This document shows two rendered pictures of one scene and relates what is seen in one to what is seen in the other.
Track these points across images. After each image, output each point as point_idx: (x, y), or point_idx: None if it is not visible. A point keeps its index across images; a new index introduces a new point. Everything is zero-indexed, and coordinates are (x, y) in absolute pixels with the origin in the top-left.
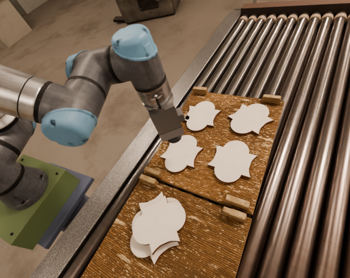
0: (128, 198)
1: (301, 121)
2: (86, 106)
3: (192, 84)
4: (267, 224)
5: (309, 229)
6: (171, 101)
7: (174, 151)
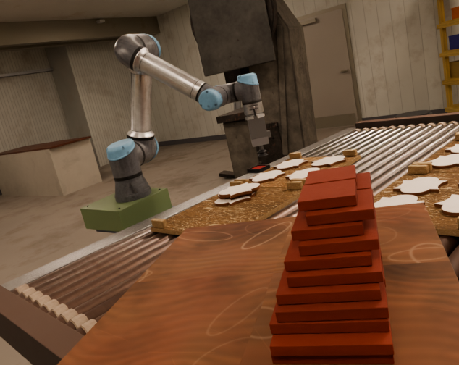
0: (217, 194)
1: None
2: (220, 93)
3: None
4: None
5: None
6: (263, 116)
7: (261, 175)
